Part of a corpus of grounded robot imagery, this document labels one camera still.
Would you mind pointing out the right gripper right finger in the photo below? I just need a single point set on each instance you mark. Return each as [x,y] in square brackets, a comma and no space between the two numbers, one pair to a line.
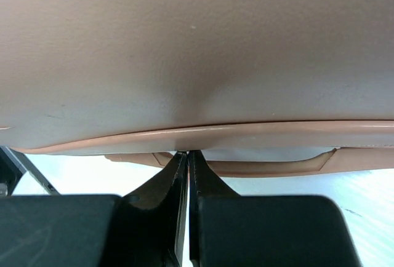
[227,229]

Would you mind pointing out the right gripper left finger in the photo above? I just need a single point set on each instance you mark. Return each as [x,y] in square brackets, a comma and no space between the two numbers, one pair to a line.
[143,228]

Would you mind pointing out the pink hard-shell suitcase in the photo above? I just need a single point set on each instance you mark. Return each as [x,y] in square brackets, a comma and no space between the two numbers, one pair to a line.
[263,87]

